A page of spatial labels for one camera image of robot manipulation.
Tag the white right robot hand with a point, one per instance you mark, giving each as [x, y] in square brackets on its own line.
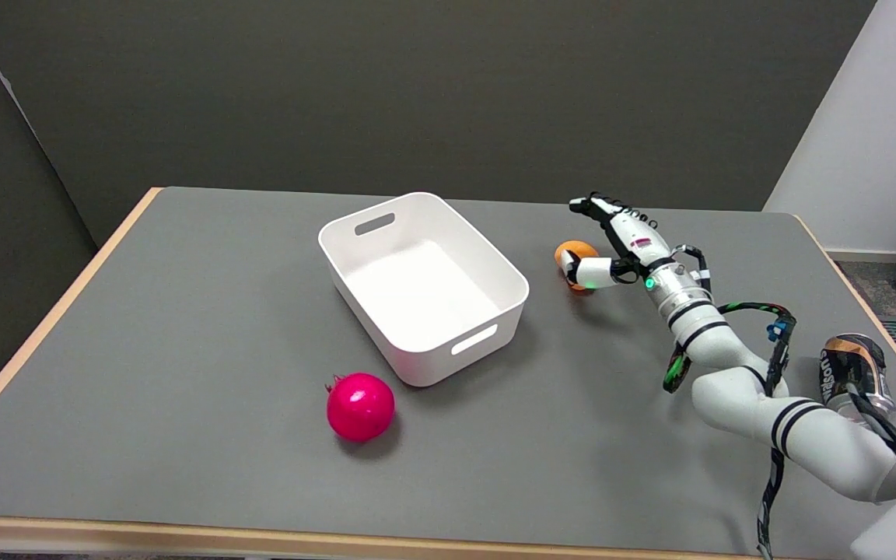
[633, 243]

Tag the orange toy fruit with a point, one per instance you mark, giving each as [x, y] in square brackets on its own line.
[577, 250]

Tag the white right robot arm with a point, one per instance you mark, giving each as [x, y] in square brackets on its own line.
[736, 373]

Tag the white plastic storage bin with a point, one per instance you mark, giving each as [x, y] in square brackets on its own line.
[425, 288]

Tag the red pomegranate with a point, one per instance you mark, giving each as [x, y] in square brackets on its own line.
[360, 407]

